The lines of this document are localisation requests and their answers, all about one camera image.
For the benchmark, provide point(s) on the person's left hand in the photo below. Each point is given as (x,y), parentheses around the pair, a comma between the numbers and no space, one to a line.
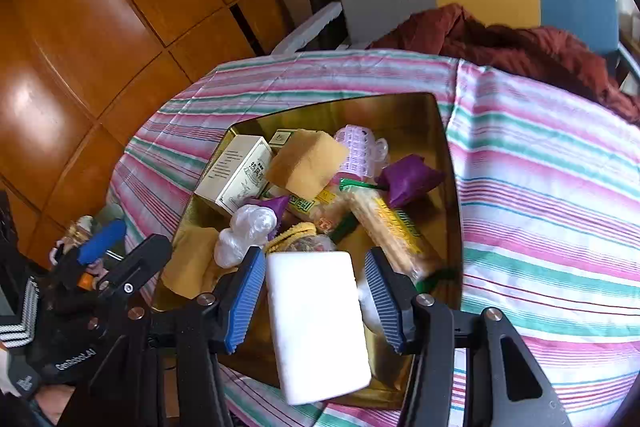
(17,327)

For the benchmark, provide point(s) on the dark red cloth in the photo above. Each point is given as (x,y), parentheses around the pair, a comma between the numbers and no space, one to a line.
(525,52)

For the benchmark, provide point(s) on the white sponge block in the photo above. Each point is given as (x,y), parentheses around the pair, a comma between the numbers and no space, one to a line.
(315,327)

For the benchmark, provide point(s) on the person's left forearm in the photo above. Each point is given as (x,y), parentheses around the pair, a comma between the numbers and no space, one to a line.
(50,404)

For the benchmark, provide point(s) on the white carton box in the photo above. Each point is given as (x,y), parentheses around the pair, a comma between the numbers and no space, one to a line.
(235,172)

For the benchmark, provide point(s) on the small purple pouch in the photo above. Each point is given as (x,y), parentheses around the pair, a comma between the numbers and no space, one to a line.
(275,207)

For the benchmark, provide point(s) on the pink green striped tablecloth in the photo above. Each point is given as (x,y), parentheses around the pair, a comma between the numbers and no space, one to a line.
(525,207)

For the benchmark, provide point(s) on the yellow sponge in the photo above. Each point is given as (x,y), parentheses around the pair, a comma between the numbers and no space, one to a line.
(305,162)
(192,262)

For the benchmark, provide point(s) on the pink hair roller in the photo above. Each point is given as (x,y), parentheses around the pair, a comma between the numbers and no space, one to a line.
(357,149)

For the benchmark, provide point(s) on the yellow knitted cloth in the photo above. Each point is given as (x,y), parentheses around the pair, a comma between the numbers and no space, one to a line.
(300,237)

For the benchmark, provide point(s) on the small green box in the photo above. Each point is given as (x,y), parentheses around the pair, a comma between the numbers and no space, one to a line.
(281,138)

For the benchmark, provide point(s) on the purple small object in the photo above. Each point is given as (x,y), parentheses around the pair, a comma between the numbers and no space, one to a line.
(407,179)

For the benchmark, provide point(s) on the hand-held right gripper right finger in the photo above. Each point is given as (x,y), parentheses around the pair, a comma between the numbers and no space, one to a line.
(385,302)

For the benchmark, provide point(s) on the wooden wardrobe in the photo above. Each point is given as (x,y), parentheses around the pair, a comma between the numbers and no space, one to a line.
(125,7)

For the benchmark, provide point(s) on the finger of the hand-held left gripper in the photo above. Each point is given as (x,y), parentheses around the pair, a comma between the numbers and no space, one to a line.
(145,257)
(102,239)

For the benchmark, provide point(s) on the clear plastic bag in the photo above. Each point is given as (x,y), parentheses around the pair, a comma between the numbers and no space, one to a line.
(245,232)

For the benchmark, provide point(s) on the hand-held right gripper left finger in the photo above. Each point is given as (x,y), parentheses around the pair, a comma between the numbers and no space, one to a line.
(245,302)

